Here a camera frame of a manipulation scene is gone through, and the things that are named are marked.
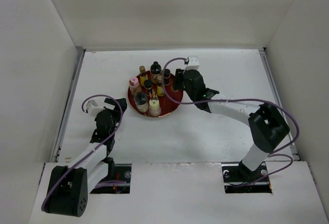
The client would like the black-cap spice jar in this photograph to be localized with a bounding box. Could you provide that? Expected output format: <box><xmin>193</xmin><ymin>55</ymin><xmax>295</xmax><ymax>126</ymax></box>
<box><xmin>162</xmin><ymin>69</ymin><xmax>171</xmax><ymax>85</ymax></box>

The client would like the black knob lid jar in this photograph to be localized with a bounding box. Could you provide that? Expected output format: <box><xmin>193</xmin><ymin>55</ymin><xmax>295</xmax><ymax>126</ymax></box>
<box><xmin>134</xmin><ymin>92</ymin><xmax>149</xmax><ymax>113</ymax></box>

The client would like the tall gold-cap sauce bottle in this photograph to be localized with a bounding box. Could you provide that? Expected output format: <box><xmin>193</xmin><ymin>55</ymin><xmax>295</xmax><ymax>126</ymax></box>
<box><xmin>156</xmin><ymin>75</ymin><xmax>165</xmax><ymax>97</ymax></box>

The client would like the pink-lid glass shaker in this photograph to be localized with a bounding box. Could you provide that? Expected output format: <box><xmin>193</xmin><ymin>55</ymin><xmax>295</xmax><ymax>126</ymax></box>
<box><xmin>129</xmin><ymin>77</ymin><xmax>142</xmax><ymax>96</ymax></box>

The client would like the round-top black lid glass jar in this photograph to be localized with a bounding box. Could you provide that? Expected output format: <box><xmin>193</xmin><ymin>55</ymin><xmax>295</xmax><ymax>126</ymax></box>
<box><xmin>150</xmin><ymin>61</ymin><xmax>162</xmax><ymax>84</ymax></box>

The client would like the small dark-label spice bottle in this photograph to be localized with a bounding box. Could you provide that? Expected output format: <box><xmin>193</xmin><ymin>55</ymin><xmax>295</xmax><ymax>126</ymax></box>
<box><xmin>144</xmin><ymin>79</ymin><xmax>153</xmax><ymax>91</ymax></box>

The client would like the yellow-label gold-cap bottle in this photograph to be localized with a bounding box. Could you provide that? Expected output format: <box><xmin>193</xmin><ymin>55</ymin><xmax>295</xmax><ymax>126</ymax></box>
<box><xmin>139</xmin><ymin>65</ymin><xmax>148</xmax><ymax>87</ymax></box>

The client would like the yellow-lid white shaker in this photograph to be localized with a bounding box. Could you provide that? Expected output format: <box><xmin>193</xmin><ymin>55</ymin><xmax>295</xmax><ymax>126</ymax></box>
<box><xmin>149</xmin><ymin>98</ymin><xmax>161</xmax><ymax>117</ymax></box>

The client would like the small black-cap spice bottle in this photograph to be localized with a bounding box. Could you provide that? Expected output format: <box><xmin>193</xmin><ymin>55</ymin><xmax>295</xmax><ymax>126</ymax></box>
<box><xmin>150</xmin><ymin>89</ymin><xmax>158</xmax><ymax>100</ymax></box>

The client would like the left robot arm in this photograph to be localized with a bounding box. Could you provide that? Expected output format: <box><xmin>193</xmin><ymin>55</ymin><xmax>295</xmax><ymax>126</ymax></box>
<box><xmin>41</xmin><ymin>95</ymin><xmax>127</xmax><ymax>217</ymax></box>

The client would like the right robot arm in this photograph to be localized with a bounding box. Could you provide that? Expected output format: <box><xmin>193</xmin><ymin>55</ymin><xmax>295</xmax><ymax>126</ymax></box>
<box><xmin>173</xmin><ymin>69</ymin><xmax>290</xmax><ymax>182</ymax></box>

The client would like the red round lacquer tray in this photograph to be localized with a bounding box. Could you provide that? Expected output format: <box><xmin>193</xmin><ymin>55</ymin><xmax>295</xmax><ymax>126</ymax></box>
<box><xmin>127</xmin><ymin>73</ymin><xmax>184</xmax><ymax>118</ymax></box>

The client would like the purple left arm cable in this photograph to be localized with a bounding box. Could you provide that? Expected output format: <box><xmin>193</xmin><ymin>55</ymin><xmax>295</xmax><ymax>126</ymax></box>
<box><xmin>41</xmin><ymin>95</ymin><xmax>124</xmax><ymax>209</ymax></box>

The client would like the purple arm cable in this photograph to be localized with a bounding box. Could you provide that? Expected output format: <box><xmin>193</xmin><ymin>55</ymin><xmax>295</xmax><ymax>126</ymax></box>
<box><xmin>41</xmin><ymin>95</ymin><xmax>124</xmax><ymax>209</ymax></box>
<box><xmin>162</xmin><ymin>58</ymin><xmax>300</xmax><ymax>186</ymax></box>

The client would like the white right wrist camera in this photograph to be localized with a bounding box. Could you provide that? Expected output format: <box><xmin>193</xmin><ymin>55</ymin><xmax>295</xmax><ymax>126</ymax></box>
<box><xmin>184</xmin><ymin>56</ymin><xmax>199</xmax><ymax>71</ymax></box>

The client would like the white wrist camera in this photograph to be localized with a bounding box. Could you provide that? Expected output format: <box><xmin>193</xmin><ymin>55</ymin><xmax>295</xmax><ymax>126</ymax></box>
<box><xmin>184</xmin><ymin>56</ymin><xmax>199</xmax><ymax>71</ymax></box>
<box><xmin>86</xmin><ymin>99</ymin><xmax>104</xmax><ymax>117</ymax></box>

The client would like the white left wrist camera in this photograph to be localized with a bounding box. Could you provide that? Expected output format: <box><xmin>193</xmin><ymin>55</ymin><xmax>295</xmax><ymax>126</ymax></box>
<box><xmin>86</xmin><ymin>99</ymin><xmax>104</xmax><ymax>117</ymax></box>

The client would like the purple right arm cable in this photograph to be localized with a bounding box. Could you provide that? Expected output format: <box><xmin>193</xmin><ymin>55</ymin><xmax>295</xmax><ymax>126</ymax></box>
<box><xmin>162</xmin><ymin>58</ymin><xmax>300</xmax><ymax>186</ymax></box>

